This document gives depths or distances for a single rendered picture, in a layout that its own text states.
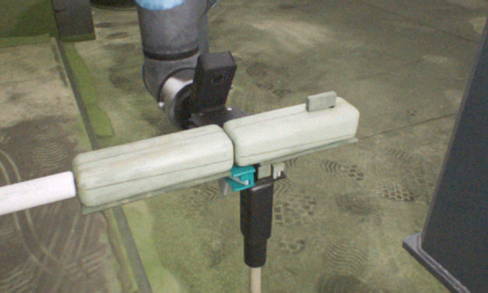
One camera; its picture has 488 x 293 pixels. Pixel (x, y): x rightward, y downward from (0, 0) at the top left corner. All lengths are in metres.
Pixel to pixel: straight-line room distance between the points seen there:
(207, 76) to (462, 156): 0.60
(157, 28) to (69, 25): 1.88
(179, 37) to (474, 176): 0.62
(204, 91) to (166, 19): 0.16
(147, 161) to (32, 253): 0.75
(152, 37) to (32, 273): 0.62
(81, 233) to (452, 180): 0.85
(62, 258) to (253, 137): 0.74
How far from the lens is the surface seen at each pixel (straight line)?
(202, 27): 1.81
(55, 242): 1.14
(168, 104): 0.64
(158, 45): 0.69
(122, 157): 0.43
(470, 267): 1.06
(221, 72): 0.53
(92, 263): 1.07
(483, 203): 0.98
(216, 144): 0.43
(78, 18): 2.54
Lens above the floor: 0.79
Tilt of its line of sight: 32 degrees down
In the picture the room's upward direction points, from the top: straight up
